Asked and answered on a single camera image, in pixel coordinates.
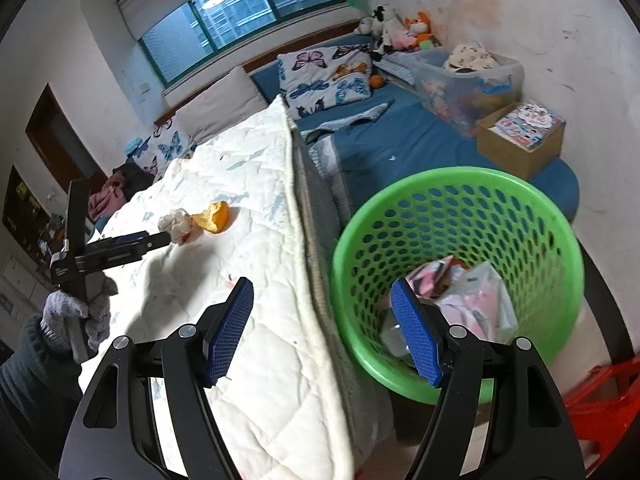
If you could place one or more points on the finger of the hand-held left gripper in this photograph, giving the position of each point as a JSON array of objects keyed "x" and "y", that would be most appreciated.
[
  {"x": 120, "y": 238},
  {"x": 125, "y": 252}
]

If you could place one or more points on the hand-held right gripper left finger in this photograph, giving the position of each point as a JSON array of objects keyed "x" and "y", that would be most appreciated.
[{"x": 230, "y": 331}]

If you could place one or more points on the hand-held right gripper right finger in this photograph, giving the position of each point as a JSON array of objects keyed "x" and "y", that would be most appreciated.
[{"x": 415, "y": 331}]

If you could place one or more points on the white tissue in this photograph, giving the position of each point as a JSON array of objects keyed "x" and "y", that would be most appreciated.
[{"x": 175, "y": 222}]

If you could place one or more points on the green plastic basket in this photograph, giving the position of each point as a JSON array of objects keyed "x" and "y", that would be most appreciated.
[{"x": 450, "y": 175}]

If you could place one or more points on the person's left forearm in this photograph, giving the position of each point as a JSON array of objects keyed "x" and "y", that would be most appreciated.
[{"x": 30, "y": 375}]

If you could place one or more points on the person's left hand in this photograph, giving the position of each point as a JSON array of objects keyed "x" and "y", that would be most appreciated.
[{"x": 65, "y": 320}]

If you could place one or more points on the silver foil packet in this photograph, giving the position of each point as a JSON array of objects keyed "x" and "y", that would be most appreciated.
[{"x": 395, "y": 335}]

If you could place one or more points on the pile of clothes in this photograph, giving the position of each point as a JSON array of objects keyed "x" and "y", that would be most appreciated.
[{"x": 112, "y": 195}]

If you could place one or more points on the dark shelf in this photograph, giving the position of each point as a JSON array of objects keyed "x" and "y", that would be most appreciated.
[{"x": 30, "y": 210}]

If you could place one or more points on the pink wrapper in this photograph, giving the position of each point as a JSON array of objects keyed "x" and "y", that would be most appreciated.
[{"x": 430, "y": 275}]

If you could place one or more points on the clear plastic bag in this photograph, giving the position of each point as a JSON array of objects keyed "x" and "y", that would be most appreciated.
[{"x": 480, "y": 300}]

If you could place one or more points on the orange peel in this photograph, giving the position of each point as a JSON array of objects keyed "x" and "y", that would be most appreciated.
[{"x": 215, "y": 217}]

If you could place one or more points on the small butterfly print pillow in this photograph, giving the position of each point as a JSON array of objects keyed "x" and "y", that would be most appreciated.
[{"x": 170, "y": 147}]

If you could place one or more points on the dark wooden door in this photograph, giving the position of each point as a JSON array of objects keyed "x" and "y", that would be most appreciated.
[{"x": 55, "y": 130}]

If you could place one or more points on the grey mattress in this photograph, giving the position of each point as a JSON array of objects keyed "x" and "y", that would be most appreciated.
[{"x": 320, "y": 240}]

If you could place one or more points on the white quilted mattress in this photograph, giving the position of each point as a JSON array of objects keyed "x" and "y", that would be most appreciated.
[{"x": 250, "y": 185}]

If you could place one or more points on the beige pillow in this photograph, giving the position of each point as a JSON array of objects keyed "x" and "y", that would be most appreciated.
[{"x": 220, "y": 102}]

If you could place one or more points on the blue bed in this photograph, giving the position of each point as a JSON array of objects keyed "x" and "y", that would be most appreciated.
[{"x": 400, "y": 140}]

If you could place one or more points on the grey patterned blanket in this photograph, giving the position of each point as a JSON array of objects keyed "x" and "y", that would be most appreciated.
[{"x": 325, "y": 160}]

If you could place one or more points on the brown cardboard box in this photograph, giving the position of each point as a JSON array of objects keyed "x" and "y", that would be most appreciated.
[{"x": 520, "y": 160}]

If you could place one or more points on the red plastic stool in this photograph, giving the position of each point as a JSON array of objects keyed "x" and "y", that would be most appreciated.
[{"x": 600, "y": 410}]

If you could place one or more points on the stack of picture books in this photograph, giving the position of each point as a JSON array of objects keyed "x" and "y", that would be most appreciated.
[{"x": 525, "y": 122}]

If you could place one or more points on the white roller blind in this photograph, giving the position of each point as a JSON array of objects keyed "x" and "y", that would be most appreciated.
[{"x": 165, "y": 5}]

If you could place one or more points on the clear plastic storage bin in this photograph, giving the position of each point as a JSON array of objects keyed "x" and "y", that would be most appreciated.
[{"x": 450, "y": 91}]

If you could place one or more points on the small orange ball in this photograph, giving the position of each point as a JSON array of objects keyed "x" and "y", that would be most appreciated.
[{"x": 376, "y": 81}]

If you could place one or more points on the large butterfly print pillow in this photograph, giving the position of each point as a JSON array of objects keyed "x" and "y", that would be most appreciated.
[{"x": 320, "y": 80}]

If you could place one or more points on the green framed window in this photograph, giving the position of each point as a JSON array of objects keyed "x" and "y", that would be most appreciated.
[{"x": 225, "y": 5}]

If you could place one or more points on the patterned cream cloth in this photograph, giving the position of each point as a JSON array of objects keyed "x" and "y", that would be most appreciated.
[{"x": 470, "y": 57}]

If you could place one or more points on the pink plush toy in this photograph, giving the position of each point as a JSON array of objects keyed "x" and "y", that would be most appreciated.
[{"x": 402, "y": 39}]

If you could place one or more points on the orange fox plush toy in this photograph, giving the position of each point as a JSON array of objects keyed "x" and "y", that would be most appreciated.
[{"x": 417, "y": 25}]

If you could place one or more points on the cow plush toy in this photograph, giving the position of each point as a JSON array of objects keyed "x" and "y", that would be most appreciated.
[{"x": 385, "y": 22}]

